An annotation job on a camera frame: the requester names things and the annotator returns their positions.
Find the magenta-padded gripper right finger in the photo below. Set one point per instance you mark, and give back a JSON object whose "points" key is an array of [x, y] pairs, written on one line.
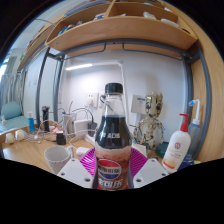
{"points": [[150, 171]]}

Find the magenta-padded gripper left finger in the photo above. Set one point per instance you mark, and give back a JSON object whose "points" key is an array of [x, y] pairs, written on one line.
{"points": [[73, 171]]}

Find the cola bottle with black cap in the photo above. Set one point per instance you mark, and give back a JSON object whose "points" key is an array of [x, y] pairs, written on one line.
{"points": [[113, 133]]}

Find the small white oval case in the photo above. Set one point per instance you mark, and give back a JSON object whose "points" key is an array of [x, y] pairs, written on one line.
{"points": [[82, 151]]}

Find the speckled white cup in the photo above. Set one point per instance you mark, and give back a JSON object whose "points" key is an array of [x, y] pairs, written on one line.
{"points": [[55, 158]]}

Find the white pump bottle, red pump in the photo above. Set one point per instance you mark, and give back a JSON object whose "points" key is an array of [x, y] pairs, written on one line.
{"points": [[176, 150]]}

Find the small black box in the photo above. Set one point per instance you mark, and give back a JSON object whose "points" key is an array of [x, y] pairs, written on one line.
{"points": [[61, 138]]}

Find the white power strip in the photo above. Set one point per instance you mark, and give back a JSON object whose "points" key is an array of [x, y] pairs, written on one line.
{"points": [[90, 140]]}

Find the blue box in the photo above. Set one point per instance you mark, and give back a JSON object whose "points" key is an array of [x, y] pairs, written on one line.
{"points": [[186, 165]]}

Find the white charger block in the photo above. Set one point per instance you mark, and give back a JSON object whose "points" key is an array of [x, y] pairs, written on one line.
{"points": [[81, 127]]}

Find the tree creature figure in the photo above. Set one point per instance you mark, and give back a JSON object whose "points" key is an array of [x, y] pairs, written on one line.
{"points": [[151, 126]]}

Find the black power adapter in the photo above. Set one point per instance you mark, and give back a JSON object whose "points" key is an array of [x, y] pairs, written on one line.
{"points": [[92, 129]]}

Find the clear blue spray bottle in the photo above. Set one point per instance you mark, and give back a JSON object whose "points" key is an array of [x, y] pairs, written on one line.
{"points": [[195, 133]]}

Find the black upright electric device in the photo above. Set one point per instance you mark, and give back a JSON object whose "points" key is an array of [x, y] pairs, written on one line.
{"points": [[45, 118]]}

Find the small blue tube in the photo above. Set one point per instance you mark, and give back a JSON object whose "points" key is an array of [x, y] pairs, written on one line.
{"points": [[31, 123]]}

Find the white paper card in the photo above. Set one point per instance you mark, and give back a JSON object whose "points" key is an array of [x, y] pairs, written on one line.
{"points": [[137, 105]]}

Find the teal chair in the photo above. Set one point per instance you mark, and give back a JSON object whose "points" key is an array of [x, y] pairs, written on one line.
{"points": [[11, 111]]}

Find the wooden wardrobe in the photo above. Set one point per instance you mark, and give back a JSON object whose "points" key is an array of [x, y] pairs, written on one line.
{"points": [[216, 100]]}

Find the white desk lamp bar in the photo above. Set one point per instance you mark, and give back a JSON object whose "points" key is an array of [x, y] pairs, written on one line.
{"points": [[78, 66]]}

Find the narrow wooden shelf unit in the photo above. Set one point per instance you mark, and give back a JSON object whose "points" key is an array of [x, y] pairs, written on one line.
{"points": [[35, 50]]}

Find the wooden shelf unit with items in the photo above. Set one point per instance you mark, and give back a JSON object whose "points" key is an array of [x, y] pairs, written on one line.
{"points": [[116, 30]]}

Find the white wall socket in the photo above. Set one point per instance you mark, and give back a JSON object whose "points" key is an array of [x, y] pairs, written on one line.
{"points": [[91, 100]]}

